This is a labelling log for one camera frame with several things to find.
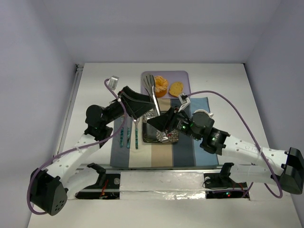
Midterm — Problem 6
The spoon with teal handle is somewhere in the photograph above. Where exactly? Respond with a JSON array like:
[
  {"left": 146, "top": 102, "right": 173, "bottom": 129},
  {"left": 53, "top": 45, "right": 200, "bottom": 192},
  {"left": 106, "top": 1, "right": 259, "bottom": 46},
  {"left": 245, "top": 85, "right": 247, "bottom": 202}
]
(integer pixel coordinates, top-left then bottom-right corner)
[{"left": 133, "top": 119, "right": 140, "bottom": 150}]

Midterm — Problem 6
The black floral square plate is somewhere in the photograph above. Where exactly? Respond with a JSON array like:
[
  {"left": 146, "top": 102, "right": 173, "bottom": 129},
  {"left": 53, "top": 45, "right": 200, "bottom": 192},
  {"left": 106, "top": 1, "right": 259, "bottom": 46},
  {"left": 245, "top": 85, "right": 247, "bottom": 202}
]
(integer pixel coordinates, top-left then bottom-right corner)
[{"left": 142, "top": 110, "right": 179, "bottom": 143}]

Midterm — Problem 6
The yellow bread slice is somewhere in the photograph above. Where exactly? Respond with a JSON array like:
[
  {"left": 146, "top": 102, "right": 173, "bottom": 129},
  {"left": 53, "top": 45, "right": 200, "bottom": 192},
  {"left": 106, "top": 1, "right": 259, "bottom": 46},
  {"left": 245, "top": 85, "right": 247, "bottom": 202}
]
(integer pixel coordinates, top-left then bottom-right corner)
[{"left": 169, "top": 82, "right": 183, "bottom": 97}]

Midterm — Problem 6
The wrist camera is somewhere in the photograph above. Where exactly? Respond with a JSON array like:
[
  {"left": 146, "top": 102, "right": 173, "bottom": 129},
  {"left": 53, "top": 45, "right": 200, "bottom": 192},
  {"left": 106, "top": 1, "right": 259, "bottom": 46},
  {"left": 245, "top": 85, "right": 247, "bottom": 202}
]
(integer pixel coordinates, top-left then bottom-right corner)
[
  {"left": 178, "top": 93, "right": 190, "bottom": 113},
  {"left": 108, "top": 76, "right": 119, "bottom": 91}
]

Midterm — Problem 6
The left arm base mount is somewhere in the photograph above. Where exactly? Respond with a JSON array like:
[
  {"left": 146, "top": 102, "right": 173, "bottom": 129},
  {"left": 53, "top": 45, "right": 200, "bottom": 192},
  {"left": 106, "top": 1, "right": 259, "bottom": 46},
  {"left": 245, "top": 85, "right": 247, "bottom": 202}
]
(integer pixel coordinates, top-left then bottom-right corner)
[{"left": 76, "top": 163, "right": 121, "bottom": 200}]

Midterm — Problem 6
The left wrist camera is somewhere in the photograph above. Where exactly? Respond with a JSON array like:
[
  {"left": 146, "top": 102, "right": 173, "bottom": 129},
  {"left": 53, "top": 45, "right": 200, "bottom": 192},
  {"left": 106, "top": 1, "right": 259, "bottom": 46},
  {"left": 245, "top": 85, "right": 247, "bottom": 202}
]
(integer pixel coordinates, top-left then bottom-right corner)
[{"left": 108, "top": 76, "right": 119, "bottom": 91}]

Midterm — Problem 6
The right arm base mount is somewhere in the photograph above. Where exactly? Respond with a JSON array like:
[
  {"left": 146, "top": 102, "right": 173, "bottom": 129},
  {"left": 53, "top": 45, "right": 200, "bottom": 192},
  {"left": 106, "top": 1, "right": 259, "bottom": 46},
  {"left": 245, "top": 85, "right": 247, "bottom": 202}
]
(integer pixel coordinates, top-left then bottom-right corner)
[{"left": 202, "top": 162, "right": 249, "bottom": 199}]

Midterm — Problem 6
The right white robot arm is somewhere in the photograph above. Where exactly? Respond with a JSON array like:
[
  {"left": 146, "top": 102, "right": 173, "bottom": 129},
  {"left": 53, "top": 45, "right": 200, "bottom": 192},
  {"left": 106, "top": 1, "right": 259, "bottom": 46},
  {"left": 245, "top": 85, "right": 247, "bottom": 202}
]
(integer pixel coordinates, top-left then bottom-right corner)
[{"left": 147, "top": 108, "right": 304, "bottom": 195}]

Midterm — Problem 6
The orange bundt cake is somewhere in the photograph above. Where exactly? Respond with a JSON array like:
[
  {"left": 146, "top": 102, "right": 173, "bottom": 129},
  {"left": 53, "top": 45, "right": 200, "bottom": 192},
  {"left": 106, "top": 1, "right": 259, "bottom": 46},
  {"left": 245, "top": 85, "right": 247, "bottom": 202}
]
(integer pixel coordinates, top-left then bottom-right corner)
[{"left": 154, "top": 76, "right": 169, "bottom": 98}]

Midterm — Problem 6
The knife with teal handle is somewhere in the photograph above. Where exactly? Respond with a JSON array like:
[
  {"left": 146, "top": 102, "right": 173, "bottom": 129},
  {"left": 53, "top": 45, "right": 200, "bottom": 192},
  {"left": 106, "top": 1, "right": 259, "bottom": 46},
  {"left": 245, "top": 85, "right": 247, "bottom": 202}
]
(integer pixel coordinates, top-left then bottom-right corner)
[{"left": 126, "top": 127, "right": 131, "bottom": 148}]

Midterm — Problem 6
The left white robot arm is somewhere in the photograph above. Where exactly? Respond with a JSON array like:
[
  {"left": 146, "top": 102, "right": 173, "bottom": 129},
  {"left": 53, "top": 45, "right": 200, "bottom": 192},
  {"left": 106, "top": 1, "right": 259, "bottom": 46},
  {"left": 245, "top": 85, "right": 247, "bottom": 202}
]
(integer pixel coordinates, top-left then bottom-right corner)
[{"left": 27, "top": 75, "right": 159, "bottom": 216}]

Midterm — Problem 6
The white ceramic mug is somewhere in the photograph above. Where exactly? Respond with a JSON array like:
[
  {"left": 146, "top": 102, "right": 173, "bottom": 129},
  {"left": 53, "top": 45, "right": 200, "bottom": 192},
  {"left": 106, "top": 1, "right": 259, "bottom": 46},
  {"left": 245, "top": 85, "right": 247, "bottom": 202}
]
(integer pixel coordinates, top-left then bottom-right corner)
[{"left": 194, "top": 109, "right": 214, "bottom": 118}]

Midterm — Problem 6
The lavender rectangular tray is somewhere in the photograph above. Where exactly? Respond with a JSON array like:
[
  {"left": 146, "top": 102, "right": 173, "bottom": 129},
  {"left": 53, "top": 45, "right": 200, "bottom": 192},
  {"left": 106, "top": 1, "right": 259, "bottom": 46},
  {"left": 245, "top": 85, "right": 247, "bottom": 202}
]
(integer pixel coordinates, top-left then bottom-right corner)
[{"left": 141, "top": 71, "right": 191, "bottom": 99}]

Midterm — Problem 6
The fork with teal handle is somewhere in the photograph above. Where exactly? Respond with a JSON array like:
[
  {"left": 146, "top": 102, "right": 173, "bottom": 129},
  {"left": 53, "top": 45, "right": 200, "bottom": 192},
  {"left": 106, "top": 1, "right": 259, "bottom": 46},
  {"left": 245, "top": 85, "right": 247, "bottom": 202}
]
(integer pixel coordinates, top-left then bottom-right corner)
[{"left": 119, "top": 115, "right": 124, "bottom": 148}]

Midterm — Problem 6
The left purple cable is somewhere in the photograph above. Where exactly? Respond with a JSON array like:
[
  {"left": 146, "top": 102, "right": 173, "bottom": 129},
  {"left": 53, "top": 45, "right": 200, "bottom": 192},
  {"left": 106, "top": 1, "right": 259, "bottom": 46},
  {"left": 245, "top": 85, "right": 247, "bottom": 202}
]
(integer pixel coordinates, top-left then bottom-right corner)
[{"left": 26, "top": 78, "right": 128, "bottom": 216}]

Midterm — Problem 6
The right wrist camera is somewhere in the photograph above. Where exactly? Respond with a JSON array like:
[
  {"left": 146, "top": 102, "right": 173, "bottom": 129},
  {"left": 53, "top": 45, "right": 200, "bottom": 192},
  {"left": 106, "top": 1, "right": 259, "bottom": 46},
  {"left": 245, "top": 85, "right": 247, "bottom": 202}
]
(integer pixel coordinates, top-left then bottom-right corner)
[{"left": 178, "top": 93, "right": 190, "bottom": 113}]

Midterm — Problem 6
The striped cloth placemat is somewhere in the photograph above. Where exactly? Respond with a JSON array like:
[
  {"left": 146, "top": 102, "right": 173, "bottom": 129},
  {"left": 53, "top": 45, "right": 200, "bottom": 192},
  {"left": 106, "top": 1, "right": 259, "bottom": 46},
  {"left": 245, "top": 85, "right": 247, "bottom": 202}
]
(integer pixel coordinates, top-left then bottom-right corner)
[{"left": 109, "top": 97, "right": 219, "bottom": 168}]

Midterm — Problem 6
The aluminium table rail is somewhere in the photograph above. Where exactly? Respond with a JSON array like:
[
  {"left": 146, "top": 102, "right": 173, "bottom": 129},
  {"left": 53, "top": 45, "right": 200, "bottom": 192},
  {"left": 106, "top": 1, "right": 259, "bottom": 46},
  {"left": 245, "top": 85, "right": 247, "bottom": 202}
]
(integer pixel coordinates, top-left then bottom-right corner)
[{"left": 53, "top": 64, "right": 84, "bottom": 156}]

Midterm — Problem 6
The silver foil covered panel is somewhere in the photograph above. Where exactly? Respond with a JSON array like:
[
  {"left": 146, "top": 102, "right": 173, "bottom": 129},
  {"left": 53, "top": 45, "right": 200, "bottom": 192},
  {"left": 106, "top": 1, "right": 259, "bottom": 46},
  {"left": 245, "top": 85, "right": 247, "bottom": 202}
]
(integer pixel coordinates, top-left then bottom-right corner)
[{"left": 119, "top": 171, "right": 206, "bottom": 200}]

